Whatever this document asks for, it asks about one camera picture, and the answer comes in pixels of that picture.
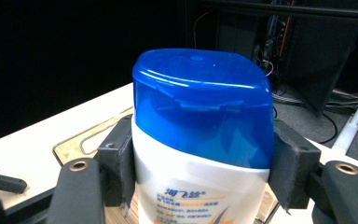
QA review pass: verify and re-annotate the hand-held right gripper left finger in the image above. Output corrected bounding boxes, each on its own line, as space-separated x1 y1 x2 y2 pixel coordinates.
94 114 137 208

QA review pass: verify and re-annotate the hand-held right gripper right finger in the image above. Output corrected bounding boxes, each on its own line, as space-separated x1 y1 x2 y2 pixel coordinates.
268 119 322 212

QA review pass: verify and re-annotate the white bottle with blue cap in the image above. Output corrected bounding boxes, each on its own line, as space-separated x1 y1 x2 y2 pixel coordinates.
131 48 275 224

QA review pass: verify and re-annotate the white stand leg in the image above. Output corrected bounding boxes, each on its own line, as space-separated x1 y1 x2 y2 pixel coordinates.
332 77 358 154

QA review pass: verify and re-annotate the dark equipment rack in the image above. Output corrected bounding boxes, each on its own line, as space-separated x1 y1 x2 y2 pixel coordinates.
215 12 358 118

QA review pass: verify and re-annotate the black metal bar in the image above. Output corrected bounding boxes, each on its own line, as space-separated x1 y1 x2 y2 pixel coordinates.
195 0 358 22

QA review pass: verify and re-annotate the black floor cable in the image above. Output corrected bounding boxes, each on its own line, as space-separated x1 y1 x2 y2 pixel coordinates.
319 112 339 145

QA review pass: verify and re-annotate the orange cable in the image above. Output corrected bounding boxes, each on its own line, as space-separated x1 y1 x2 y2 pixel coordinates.
279 0 295 59

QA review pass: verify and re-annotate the thin red cable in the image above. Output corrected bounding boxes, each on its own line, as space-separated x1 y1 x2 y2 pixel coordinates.
193 8 214 49

